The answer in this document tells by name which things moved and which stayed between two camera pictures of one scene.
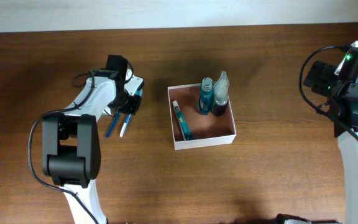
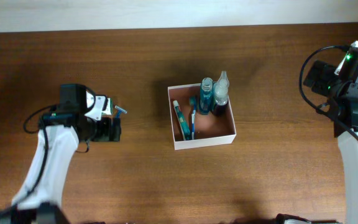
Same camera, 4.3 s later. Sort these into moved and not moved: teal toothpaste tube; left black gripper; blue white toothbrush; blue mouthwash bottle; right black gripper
Moved: left black gripper; blue white toothbrush
Not moved: right black gripper; blue mouthwash bottle; teal toothpaste tube
